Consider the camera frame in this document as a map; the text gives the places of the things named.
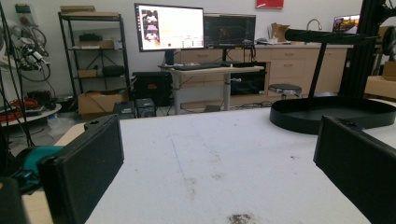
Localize orange cable coil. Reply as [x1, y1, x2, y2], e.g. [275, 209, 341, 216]
[0, 98, 39, 123]

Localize cardboard box on stand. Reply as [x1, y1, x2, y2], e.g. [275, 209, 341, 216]
[363, 61, 396, 100]

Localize black computer tower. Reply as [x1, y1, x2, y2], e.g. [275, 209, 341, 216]
[132, 71, 174, 107]

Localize lit white computer monitor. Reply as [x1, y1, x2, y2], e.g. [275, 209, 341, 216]
[134, 3, 205, 53]

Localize silver faucet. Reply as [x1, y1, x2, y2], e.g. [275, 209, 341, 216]
[305, 18, 323, 32]

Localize bundle of cables and devices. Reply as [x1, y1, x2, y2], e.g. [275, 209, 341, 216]
[0, 18, 52, 82]

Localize black round stool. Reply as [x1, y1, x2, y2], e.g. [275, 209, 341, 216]
[268, 83, 303, 101]

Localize small open cardboard box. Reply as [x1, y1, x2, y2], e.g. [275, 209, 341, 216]
[267, 21, 291, 44]

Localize black metal shelf rack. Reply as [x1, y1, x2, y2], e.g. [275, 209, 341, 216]
[57, 11, 132, 104]

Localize small black equipment box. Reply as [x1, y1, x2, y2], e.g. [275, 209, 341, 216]
[134, 98, 157, 119]
[112, 100, 136, 119]

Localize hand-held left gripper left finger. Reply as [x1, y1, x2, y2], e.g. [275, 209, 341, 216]
[36, 114, 125, 224]

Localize dark computer monitor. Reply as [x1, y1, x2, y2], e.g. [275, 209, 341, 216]
[203, 13, 257, 49]

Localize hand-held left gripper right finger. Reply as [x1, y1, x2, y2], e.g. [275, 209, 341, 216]
[313, 115, 396, 224]

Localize large open cardboard box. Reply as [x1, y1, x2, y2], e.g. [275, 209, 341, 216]
[78, 89, 130, 116]

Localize round white side table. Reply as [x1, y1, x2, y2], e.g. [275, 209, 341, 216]
[0, 104, 63, 128]

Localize white standing desk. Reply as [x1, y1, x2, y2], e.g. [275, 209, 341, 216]
[158, 64, 265, 116]

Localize flat cardboard boxes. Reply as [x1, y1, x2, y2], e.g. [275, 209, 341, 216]
[59, 5, 120, 18]

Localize black keyboard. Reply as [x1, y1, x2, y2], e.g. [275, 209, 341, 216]
[172, 63, 223, 72]

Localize red wall sign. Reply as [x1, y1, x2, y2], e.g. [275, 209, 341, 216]
[255, 0, 285, 9]

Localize black two-tier tray stand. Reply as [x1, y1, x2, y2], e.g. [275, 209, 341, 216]
[269, 28, 396, 135]

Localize black aluminium frame post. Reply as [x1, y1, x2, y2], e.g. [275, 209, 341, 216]
[338, 0, 396, 99]

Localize wooden cabinet counter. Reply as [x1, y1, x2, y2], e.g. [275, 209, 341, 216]
[176, 42, 354, 106]

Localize teal and black tool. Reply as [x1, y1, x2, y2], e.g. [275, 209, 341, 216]
[13, 145, 64, 194]

